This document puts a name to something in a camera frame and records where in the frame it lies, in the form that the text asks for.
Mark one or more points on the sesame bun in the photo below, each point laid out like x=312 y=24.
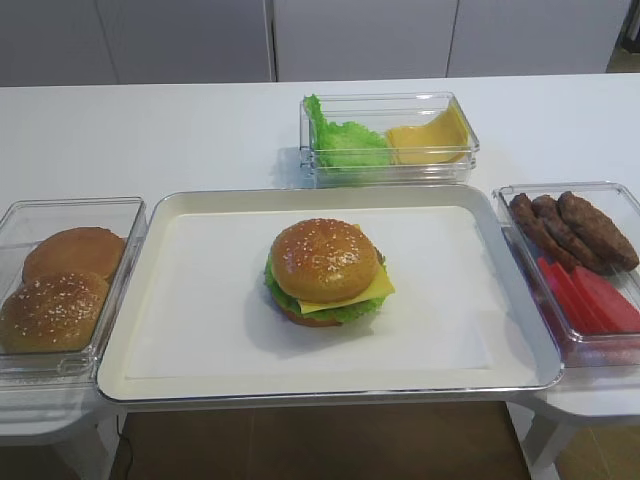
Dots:
x=282 y=259
x=53 y=313

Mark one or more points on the white parchment paper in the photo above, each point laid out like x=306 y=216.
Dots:
x=209 y=313

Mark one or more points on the sesame bun in container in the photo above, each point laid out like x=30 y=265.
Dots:
x=53 y=313

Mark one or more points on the yellow cheese slices in container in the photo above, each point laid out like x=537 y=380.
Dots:
x=429 y=136

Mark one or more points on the bottom bun of burger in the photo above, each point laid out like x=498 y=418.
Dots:
x=293 y=312

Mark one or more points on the clear lettuce and cheese container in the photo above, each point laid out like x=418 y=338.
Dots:
x=373 y=111

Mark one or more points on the red tomato slice right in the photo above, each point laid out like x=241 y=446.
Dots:
x=614 y=312

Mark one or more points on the green lettuce leaf on burger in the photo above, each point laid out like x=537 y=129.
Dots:
x=345 y=314

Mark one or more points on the sesame top bun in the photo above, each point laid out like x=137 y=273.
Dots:
x=282 y=259

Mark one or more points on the red tomato slice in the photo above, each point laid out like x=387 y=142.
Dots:
x=614 y=312
x=581 y=315
x=544 y=266

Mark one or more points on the red tomato slice middle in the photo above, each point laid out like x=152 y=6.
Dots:
x=581 y=315

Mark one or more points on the brown patty middle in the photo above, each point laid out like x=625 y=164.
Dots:
x=547 y=209

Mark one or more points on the white metal tray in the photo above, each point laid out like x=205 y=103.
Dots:
x=528 y=358

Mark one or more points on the green lettuce in container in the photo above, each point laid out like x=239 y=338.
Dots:
x=346 y=145

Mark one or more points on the clear patty and tomato container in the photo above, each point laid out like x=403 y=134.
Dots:
x=616 y=202

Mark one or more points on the brown patty right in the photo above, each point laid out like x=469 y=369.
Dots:
x=598 y=232

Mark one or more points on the brown patty left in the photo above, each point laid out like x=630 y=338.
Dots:
x=533 y=227

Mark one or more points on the plain bottom bun in container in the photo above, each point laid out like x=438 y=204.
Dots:
x=87 y=249

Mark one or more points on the red tomato slice left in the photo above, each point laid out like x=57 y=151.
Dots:
x=544 y=266

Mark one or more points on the clear bun container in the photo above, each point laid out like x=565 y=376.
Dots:
x=26 y=224

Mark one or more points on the yellow cheese slice on burger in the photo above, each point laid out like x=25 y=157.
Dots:
x=370 y=292

